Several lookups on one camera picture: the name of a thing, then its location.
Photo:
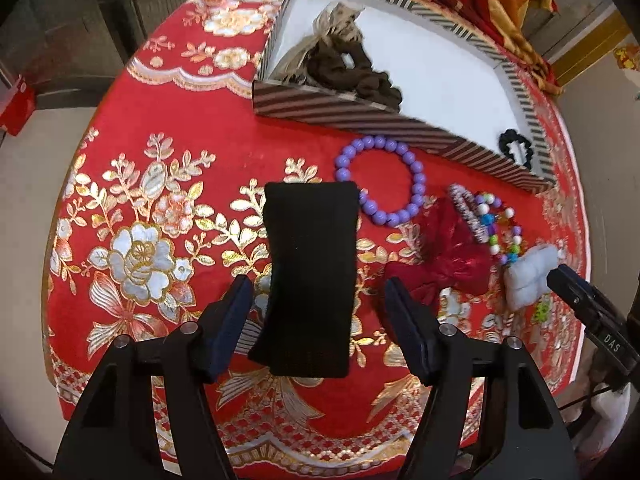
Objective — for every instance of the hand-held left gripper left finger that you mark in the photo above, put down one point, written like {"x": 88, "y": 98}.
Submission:
{"x": 232, "y": 321}

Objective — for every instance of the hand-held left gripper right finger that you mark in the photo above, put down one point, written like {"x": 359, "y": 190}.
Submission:
{"x": 405, "y": 325}

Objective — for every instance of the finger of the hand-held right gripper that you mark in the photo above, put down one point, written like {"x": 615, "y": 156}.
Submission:
{"x": 582, "y": 302}

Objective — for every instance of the white fluffy scrunchie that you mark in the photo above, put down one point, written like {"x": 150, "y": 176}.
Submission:
{"x": 530, "y": 275}

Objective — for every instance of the red shiny hair bow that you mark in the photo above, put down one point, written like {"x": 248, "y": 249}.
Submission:
{"x": 450, "y": 255}

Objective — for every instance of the black knitted headband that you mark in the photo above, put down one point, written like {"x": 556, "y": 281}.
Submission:
{"x": 310, "y": 270}

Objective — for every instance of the striped cardboard box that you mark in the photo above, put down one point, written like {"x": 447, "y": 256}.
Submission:
{"x": 440, "y": 75}

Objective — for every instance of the black scrunchie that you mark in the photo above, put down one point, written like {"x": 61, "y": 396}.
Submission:
{"x": 506, "y": 142}

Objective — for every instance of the brown scrunchie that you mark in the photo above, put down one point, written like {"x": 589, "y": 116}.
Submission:
{"x": 350, "y": 72}

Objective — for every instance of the red cardboard box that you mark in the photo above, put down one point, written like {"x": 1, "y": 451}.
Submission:
{"x": 17, "y": 107}

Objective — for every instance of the leopard print ribbon scrunchie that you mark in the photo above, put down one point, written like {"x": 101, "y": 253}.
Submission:
{"x": 340, "y": 22}

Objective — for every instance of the orange patterned blanket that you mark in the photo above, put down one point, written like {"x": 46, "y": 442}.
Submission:
{"x": 490, "y": 0}

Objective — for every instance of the colourful wall sticker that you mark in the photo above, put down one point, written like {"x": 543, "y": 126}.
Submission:
{"x": 629, "y": 57}

